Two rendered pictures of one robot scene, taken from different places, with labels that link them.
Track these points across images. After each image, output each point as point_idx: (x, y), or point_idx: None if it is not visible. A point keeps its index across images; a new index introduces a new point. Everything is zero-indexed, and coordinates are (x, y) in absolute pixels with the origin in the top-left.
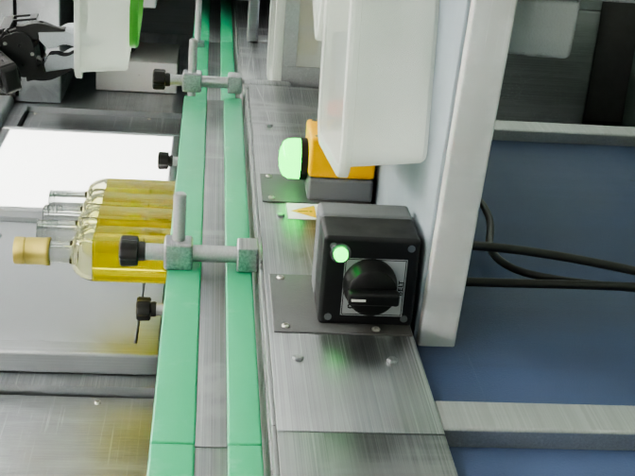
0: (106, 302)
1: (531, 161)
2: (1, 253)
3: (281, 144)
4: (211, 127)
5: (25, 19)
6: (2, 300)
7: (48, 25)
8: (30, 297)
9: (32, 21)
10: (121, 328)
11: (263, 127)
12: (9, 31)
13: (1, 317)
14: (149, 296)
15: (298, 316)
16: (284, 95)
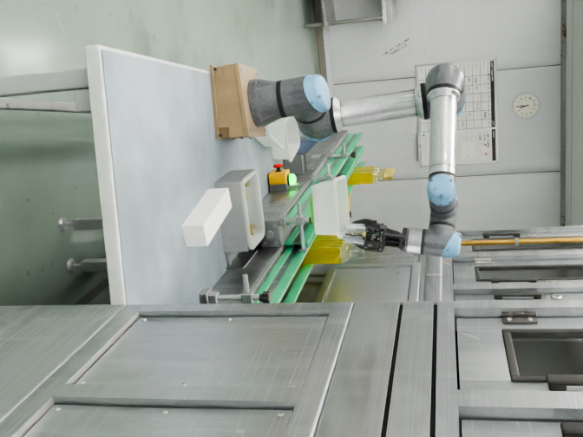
0: (345, 281)
1: None
2: (389, 297)
3: (285, 198)
4: (301, 211)
5: (373, 226)
6: (384, 279)
7: (360, 219)
8: (374, 281)
9: (368, 219)
10: (341, 273)
11: (286, 202)
12: (380, 225)
13: (383, 274)
14: (328, 280)
15: (310, 170)
16: (267, 214)
